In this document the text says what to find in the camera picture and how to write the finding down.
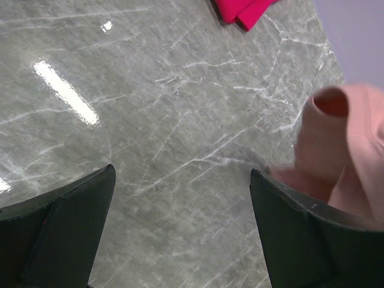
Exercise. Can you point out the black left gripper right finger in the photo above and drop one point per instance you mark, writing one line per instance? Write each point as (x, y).
(307, 243)

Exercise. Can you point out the folded magenta t shirt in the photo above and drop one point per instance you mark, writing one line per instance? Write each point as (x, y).
(244, 13)

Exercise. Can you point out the pink t shirt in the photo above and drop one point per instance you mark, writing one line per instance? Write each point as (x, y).
(339, 150)

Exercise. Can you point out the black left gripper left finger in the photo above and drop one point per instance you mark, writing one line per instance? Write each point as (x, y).
(51, 240)

